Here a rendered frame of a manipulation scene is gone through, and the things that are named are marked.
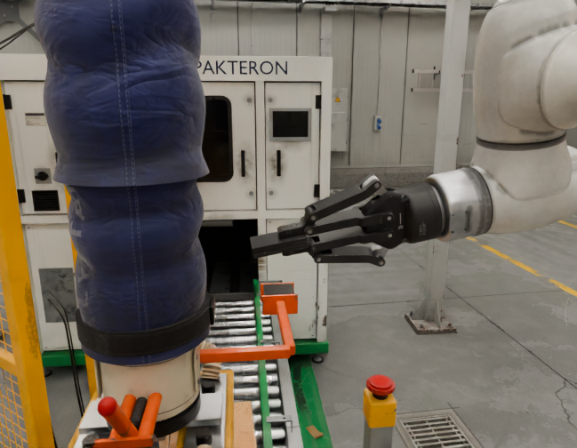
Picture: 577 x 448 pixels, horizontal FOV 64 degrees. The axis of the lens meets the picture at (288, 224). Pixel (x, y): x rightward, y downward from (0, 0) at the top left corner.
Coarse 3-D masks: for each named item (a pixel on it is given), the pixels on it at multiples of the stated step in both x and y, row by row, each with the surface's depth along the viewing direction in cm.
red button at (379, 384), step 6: (372, 378) 117; (378, 378) 117; (384, 378) 117; (366, 384) 116; (372, 384) 115; (378, 384) 115; (384, 384) 115; (390, 384) 115; (372, 390) 114; (378, 390) 113; (384, 390) 113; (390, 390) 113; (378, 396) 115; (384, 396) 115
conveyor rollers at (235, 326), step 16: (224, 304) 279; (240, 304) 280; (224, 320) 262; (240, 320) 256; (208, 336) 244; (224, 336) 245; (240, 336) 239; (224, 368) 211; (240, 368) 211; (256, 368) 212; (272, 368) 212; (240, 384) 202; (256, 384) 203; (272, 384) 204; (256, 400) 188; (272, 400) 188; (256, 416) 178; (256, 432) 169; (272, 432) 170
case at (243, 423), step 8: (240, 408) 120; (248, 408) 120; (240, 416) 117; (248, 416) 117; (240, 424) 114; (248, 424) 114; (176, 432) 111; (240, 432) 111; (248, 432) 111; (168, 440) 109; (176, 440) 109; (240, 440) 109; (248, 440) 109
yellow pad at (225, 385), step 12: (228, 372) 104; (204, 384) 95; (216, 384) 99; (228, 384) 100; (228, 396) 96; (228, 408) 92; (228, 420) 88; (180, 432) 85; (192, 432) 85; (204, 432) 81; (216, 432) 85; (228, 432) 85; (180, 444) 82; (192, 444) 82; (216, 444) 82; (228, 444) 82
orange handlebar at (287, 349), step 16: (288, 320) 103; (288, 336) 95; (208, 352) 89; (224, 352) 89; (240, 352) 90; (256, 352) 90; (272, 352) 90; (288, 352) 91; (128, 400) 75; (160, 400) 76; (128, 416) 72; (144, 416) 71; (112, 432) 68; (144, 432) 68
